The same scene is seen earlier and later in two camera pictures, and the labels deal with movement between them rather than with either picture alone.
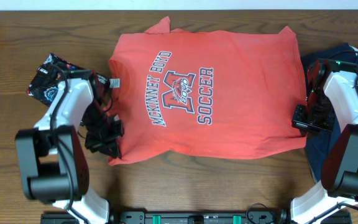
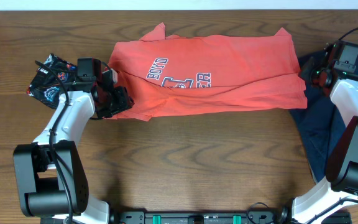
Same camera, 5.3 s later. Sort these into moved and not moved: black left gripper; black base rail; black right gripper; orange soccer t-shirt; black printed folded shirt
Moved: black left gripper; black right gripper; orange soccer t-shirt
Not moved: black printed folded shirt; black base rail
